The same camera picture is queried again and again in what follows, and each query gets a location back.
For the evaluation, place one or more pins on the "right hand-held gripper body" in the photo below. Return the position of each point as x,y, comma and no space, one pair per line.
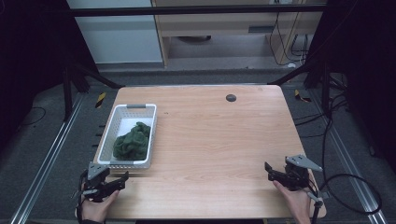
299,174

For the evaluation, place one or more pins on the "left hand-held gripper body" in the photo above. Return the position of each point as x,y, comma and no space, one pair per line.
95,175

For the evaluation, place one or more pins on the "person's right hand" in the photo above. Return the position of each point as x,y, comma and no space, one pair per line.
295,202

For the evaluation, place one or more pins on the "person's left hand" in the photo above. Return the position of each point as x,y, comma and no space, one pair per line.
97,208

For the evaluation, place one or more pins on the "dark green cloth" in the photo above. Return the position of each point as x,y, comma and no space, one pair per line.
132,144

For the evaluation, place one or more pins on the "white perforated plastic basket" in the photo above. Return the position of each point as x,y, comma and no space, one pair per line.
123,123

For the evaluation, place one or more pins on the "yellow black striped tape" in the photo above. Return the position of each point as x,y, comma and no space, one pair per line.
100,100
300,96

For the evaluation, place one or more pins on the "round grey table grommet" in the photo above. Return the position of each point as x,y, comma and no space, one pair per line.
231,98

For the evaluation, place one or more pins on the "black metal stand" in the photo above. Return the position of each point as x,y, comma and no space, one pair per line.
325,84
67,90

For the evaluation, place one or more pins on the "black curtain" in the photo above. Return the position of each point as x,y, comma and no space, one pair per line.
31,46
367,62

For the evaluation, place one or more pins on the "white cabinet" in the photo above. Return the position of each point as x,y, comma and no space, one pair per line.
118,37

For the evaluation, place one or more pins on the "light wooden desk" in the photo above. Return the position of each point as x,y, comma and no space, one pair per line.
218,25

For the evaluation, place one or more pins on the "aluminium floor rail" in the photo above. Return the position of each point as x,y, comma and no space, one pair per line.
43,165
351,168

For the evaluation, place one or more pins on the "black horizontal frame bar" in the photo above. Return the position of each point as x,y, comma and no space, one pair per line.
186,10

